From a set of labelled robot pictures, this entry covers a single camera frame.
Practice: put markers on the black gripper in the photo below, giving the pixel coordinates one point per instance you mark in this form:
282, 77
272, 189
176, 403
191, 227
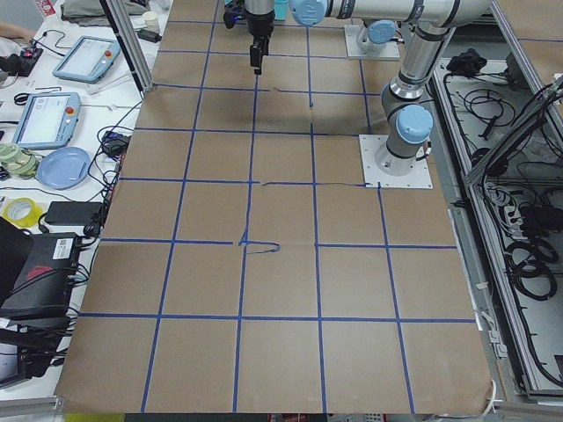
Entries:
259, 25

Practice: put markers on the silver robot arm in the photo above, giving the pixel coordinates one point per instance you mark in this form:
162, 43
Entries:
378, 32
433, 22

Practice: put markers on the white paper cup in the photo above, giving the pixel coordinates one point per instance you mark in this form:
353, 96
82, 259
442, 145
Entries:
151, 21

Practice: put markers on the upper teach pendant tablet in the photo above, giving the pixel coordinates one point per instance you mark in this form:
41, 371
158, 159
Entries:
88, 60

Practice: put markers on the teach pendant tablet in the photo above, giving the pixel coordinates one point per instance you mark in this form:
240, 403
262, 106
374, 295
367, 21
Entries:
48, 120
88, 60

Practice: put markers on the black cloth bundle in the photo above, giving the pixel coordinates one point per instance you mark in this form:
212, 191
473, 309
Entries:
468, 64

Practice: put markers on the brown paper table cover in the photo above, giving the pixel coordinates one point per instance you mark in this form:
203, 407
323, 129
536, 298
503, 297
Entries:
246, 267

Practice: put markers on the lower teach pendant tablet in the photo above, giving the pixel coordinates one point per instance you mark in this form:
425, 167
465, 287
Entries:
48, 120

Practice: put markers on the light blue plate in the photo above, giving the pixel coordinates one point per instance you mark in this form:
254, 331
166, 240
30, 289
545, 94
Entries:
63, 168

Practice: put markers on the black power adapter brick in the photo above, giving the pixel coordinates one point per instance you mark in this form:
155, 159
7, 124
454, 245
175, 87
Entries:
68, 213

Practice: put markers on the green masking tape rolls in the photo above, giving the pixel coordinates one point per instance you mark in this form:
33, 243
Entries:
19, 162

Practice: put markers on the yellow tape roll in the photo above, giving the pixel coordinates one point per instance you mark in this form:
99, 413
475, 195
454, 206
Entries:
22, 212

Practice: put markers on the black computer box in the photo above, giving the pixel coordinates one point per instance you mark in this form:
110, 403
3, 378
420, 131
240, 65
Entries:
36, 272

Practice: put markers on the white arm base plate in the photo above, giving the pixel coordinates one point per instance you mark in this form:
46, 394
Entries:
383, 170
359, 46

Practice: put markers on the aluminium frame post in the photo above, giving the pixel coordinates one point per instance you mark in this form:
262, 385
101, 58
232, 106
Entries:
124, 32

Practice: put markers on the grey cable tray rail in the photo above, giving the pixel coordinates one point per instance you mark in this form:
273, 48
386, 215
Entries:
509, 148

